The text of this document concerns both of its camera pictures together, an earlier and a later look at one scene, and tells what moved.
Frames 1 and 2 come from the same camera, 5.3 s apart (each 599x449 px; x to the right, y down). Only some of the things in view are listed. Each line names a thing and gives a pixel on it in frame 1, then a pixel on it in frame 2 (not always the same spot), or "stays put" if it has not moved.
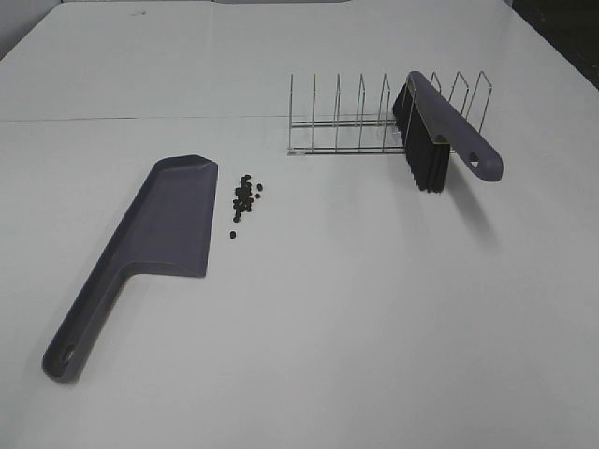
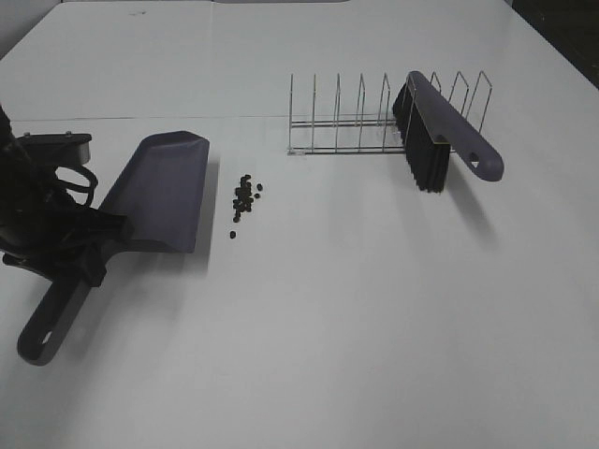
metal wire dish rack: (362, 135) stays put
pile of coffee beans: (244, 200) stays put
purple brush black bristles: (431, 125) stays put
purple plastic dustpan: (169, 232) → (155, 200)
